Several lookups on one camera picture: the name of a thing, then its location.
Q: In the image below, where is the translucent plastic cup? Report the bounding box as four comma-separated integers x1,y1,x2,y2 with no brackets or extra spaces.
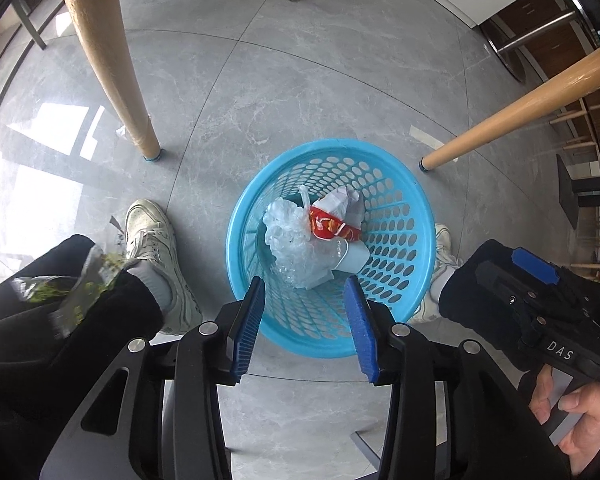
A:
337,240,370,273

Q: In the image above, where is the white paper wrapper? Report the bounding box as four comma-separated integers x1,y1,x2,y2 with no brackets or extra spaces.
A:
314,185,366,228

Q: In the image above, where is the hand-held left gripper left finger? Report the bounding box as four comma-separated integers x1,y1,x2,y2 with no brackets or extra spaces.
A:
42,275,268,480

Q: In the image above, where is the green clear snack wrapper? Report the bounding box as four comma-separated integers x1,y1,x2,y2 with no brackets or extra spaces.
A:
12,242,128,338

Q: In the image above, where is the red yellow snack wrapper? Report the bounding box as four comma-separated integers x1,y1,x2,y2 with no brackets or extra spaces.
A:
307,205,361,242

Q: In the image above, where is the person's left leg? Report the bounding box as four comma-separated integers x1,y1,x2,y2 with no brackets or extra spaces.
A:
0,234,173,480

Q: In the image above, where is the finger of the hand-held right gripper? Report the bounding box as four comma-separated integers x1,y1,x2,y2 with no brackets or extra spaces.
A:
510,246,600,306
474,260,536,323

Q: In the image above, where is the clear plastic wrap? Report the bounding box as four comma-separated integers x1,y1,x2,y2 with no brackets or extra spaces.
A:
262,185,348,290

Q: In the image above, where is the person's white shoe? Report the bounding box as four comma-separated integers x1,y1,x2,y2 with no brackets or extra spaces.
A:
410,224,463,325
124,199,203,336

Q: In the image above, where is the person's right white shoe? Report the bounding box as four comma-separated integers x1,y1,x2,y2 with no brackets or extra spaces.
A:
410,224,463,325

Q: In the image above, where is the person's right hand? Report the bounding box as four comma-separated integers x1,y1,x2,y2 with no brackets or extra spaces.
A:
527,364,600,472

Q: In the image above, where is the dark wooden cabinet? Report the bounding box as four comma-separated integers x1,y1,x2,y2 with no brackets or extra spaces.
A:
480,0,583,83

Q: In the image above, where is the person's left white shoe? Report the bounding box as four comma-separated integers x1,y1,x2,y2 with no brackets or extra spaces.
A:
124,199,203,336

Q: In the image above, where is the round white table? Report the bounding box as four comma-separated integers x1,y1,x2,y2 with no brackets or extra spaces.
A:
55,0,600,171

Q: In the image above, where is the person's right leg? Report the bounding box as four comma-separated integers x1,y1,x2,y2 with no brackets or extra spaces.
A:
430,240,511,332

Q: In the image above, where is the person's leg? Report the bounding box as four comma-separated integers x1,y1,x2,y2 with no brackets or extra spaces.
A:
0,234,173,480
430,240,511,332

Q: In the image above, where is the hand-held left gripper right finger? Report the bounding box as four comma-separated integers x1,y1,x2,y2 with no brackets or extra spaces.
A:
342,275,573,480

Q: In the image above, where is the blue plastic basket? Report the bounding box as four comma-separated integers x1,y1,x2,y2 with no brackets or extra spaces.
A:
226,138,437,359

